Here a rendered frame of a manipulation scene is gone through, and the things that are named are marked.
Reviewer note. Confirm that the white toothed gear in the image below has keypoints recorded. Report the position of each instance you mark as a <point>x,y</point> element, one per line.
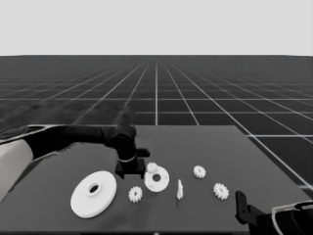
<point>202,173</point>
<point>150,169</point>
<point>138,197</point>
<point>225,192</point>

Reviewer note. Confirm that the white round carrier with pins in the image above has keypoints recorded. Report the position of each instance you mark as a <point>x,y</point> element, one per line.
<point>159,186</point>

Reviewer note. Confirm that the small white T-shaped piece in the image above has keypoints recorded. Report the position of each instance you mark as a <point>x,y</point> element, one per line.
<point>179,192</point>

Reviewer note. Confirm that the large thick white disc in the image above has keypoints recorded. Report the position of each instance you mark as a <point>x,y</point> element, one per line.
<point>81,204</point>

